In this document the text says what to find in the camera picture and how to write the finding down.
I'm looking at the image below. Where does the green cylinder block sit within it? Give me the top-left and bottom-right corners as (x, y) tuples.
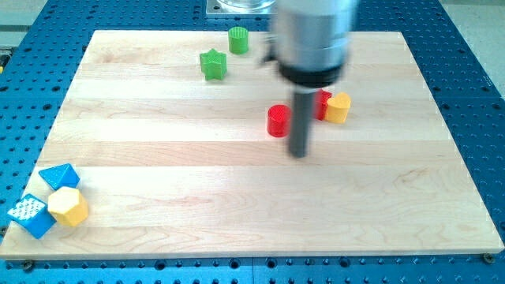
(228, 26), (249, 54)

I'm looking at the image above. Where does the blue triangle block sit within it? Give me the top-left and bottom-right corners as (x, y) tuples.
(39, 163), (80, 191)

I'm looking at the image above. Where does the red block behind rod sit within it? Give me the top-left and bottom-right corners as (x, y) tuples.
(314, 89), (332, 121)

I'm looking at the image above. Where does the left board clamp screw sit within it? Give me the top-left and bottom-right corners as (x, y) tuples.
(21, 260), (35, 272)

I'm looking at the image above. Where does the light wooden board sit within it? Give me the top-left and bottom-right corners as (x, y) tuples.
(1, 30), (503, 260)

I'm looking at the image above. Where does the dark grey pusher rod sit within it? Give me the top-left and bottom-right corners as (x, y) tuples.
(288, 87), (316, 158)

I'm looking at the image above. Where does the green star block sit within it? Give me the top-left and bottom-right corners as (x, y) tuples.
(200, 49), (227, 80)

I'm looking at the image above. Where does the yellow hexagon block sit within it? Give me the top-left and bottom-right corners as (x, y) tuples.
(47, 187), (89, 227)

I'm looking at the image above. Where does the blue cube block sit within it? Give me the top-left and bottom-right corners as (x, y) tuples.
(7, 194), (56, 239)

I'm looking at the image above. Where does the yellow heart block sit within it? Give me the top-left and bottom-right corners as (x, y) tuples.
(324, 92), (351, 124)

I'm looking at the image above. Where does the red cylinder block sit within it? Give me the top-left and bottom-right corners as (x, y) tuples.
(267, 104), (291, 137)

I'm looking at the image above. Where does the board clamp screw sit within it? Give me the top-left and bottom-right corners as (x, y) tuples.
(482, 253), (496, 264)
(21, 260), (35, 272)

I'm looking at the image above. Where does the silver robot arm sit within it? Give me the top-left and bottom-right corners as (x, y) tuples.
(264, 0), (359, 158)

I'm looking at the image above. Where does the right board clamp screw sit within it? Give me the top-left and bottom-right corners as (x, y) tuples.
(482, 253), (496, 264)

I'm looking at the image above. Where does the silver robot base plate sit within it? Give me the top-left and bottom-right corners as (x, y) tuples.
(205, 0), (276, 16)

